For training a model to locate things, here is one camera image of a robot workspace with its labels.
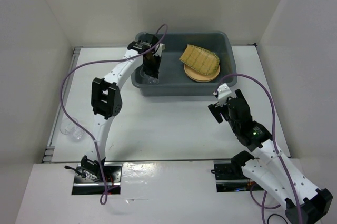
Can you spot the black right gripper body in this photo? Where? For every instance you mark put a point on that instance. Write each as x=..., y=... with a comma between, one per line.
x=234, y=126

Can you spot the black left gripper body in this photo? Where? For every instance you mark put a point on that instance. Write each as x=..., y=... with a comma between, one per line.
x=151, y=67

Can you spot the clear glass cup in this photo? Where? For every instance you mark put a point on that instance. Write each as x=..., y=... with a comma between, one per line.
x=71, y=130
x=150, y=80

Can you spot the yellow plate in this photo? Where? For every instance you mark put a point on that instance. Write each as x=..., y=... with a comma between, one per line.
x=198, y=77

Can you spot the woven bamboo tray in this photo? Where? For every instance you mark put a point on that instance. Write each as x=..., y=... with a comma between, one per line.
x=201, y=60

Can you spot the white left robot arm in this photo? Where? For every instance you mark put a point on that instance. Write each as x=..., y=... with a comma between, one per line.
x=145, y=52

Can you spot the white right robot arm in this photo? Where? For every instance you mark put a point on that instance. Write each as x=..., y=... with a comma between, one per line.
x=265, y=163

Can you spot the grey plastic bin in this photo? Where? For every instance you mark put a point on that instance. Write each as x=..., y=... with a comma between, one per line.
x=173, y=81

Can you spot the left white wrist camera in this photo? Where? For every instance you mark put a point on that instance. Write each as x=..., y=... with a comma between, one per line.
x=159, y=49

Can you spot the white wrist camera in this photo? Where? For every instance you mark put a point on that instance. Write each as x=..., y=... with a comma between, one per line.
x=222, y=93
x=159, y=49

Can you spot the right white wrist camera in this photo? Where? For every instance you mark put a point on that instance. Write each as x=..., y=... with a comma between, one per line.
x=222, y=93

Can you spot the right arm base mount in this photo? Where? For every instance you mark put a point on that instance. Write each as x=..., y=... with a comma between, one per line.
x=227, y=180

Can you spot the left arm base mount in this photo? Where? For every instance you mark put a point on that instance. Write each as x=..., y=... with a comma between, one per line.
x=86, y=184

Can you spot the aluminium table edge rail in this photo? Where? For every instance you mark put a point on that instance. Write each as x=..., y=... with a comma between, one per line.
x=55, y=131

